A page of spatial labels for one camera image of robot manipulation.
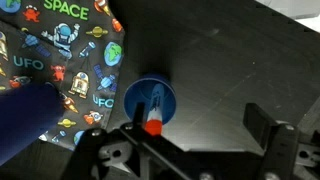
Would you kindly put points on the blue plastic cup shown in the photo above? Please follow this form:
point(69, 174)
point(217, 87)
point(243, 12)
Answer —
point(136, 95)

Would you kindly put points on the dark blue bottle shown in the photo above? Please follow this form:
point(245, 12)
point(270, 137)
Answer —
point(23, 116)

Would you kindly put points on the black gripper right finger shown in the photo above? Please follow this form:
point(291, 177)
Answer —
point(260, 125)

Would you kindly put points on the orange capped white marker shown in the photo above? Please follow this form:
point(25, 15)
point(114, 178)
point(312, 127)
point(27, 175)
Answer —
point(156, 105)

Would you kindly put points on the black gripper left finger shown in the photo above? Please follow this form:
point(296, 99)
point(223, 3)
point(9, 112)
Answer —
point(139, 115)

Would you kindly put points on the space print dark cloth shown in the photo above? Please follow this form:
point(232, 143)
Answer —
point(83, 33)

